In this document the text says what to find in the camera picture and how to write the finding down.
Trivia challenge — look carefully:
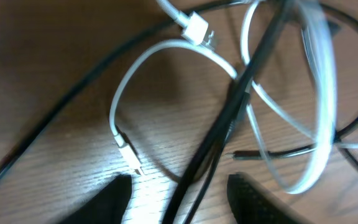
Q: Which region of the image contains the white usb cable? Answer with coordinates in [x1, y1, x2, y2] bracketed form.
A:
[109, 0, 358, 195]

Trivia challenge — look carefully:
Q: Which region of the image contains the long black usb cable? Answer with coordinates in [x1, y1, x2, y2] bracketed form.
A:
[0, 0, 358, 224]

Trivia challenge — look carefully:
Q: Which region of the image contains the short black cable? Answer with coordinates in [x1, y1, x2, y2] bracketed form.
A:
[225, 93, 358, 187]

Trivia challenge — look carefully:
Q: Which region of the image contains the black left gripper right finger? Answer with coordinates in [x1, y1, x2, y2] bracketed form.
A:
[227, 172, 309, 224]

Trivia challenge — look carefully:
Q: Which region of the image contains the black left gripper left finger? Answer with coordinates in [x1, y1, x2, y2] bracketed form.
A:
[58, 175, 132, 224]

